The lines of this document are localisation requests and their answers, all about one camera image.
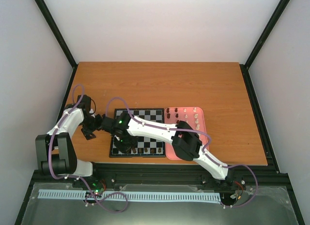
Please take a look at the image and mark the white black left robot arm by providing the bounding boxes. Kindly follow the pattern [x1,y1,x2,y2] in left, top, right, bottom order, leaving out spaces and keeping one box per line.
[35,95,103,188]

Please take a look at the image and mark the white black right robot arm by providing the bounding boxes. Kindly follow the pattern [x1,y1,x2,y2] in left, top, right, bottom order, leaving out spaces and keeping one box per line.
[102,112,228,180]

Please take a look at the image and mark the black white chess board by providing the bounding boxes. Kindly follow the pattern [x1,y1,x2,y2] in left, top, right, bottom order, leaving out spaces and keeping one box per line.
[108,107,167,158]

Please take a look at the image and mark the pink plastic tray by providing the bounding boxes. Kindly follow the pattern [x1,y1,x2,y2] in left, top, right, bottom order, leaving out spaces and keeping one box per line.
[164,106,210,161]

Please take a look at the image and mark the black aluminium frame rail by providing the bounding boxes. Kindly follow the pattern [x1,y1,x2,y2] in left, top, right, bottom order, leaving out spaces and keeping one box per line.
[29,162,290,194]

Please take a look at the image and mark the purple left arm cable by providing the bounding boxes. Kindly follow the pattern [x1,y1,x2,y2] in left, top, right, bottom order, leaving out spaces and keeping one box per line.
[48,84,129,214]

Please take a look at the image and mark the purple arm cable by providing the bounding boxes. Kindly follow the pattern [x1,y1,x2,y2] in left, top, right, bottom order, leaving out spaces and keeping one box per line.
[48,84,129,214]
[106,96,259,209]

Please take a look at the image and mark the light blue cable duct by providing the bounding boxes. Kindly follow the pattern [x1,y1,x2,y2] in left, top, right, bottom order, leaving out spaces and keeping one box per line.
[37,189,221,204]

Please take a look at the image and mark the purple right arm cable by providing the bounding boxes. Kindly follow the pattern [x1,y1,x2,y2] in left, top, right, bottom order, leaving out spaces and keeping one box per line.
[106,96,259,209]

